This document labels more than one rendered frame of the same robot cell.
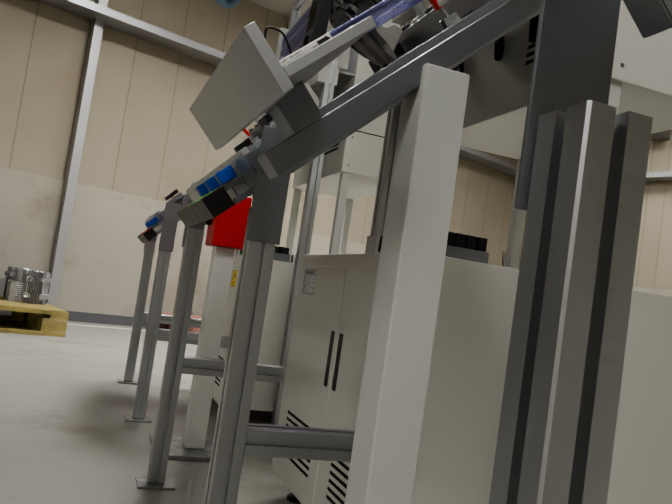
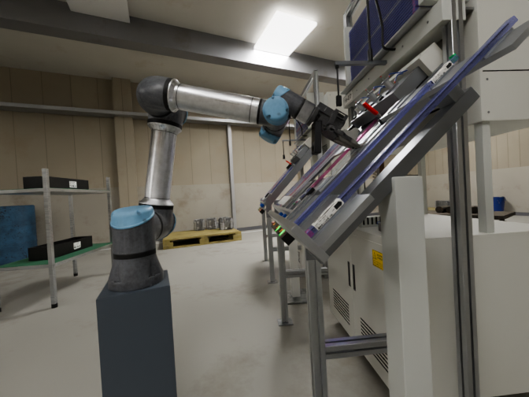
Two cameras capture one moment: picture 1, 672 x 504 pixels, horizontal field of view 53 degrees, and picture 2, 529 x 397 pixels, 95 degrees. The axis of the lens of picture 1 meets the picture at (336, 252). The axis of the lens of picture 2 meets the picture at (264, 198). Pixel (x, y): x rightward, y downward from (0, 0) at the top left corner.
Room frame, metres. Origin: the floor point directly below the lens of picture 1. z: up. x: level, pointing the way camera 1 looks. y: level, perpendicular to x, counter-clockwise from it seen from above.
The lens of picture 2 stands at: (0.25, 0.05, 0.79)
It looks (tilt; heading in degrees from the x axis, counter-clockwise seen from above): 1 degrees down; 15
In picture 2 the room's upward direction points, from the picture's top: 3 degrees counter-clockwise
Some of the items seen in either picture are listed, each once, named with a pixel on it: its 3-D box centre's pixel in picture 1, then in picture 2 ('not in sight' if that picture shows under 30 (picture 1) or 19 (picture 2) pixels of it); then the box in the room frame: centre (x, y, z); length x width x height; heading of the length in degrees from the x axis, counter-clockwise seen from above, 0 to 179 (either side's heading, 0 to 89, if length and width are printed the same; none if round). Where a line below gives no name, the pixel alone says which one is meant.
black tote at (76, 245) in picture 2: not in sight; (64, 246); (1.99, 2.55, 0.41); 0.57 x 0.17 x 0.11; 19
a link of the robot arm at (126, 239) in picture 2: not in sight; (135, 228); (0.86, 0.64, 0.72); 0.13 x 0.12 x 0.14; 15
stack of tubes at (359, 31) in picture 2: not in sight; (387, 24); (1.46, -0.24, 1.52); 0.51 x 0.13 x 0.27; 19
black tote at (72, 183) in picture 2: not in sight; (60, 184); (1.99, 2.55, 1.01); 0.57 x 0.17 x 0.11; 19
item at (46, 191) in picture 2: not in sight; (63, 231); (1.99, 2.55, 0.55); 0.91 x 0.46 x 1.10; 19
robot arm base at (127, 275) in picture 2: not in sight; (136, 265); (0.86, 0.64, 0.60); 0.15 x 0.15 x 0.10
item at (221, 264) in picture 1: (212, 321); (293, 246); (2.08, 0.34, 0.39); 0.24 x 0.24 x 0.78; 19
